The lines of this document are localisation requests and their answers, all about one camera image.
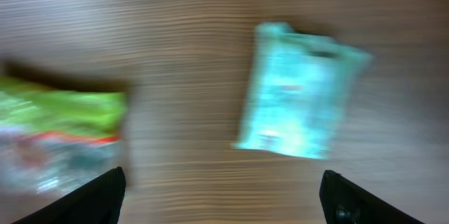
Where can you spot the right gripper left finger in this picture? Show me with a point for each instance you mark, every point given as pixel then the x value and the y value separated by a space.
pixel 97 202

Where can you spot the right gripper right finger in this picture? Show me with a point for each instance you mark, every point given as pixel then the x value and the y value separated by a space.
pixel 344 202

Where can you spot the green gummy candy bag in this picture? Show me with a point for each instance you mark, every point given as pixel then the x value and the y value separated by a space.
pixel 53 140

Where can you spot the teal tissue pack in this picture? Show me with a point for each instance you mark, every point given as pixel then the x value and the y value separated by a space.
pixel 298 88

